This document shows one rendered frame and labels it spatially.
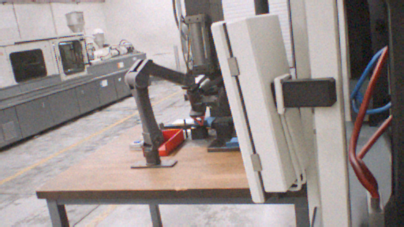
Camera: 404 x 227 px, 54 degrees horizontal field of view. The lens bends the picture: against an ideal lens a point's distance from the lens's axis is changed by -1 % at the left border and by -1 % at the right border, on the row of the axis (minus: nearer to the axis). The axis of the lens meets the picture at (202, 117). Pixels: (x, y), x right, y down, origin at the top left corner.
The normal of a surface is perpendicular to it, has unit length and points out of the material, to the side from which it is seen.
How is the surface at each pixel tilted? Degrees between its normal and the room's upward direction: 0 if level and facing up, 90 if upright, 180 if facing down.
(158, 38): 90
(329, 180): 90
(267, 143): 90
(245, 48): 90
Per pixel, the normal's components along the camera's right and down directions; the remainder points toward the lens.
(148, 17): -0.33, 0.26
